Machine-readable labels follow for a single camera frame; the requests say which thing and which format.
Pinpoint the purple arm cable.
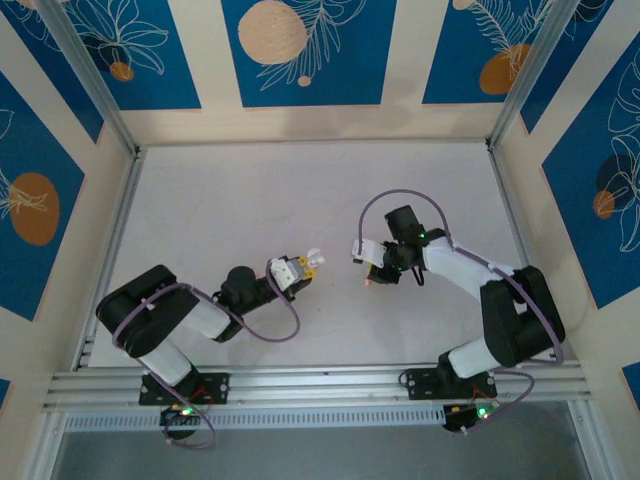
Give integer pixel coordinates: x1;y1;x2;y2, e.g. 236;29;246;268
357;187;568;436
110;269;302;450

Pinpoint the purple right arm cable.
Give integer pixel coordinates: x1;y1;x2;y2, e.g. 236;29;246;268
357;187;568;436

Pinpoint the black controller board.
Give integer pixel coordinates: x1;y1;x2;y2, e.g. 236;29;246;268
442;399;497;435
158;403;200;442

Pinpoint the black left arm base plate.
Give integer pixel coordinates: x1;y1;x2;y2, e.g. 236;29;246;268
138;372;232;406

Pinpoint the slotted grey cable duct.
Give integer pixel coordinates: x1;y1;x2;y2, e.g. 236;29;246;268
62;405;449;434

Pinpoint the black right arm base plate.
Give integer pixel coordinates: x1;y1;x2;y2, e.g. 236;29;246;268
402;367;500;402

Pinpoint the long aluminium frame rail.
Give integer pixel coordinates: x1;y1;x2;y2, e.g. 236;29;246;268
42;360;592;415

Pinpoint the aluminium side rail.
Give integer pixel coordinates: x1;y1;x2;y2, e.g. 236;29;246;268
73;147;147;372
485;142;532;274

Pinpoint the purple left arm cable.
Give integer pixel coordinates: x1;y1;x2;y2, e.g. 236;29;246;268
110;269;302;450

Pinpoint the aluminium frame post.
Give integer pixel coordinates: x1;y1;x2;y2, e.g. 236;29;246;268
27;409;69;480
567;399;601;480
37;0;142;157
485;0;586;151

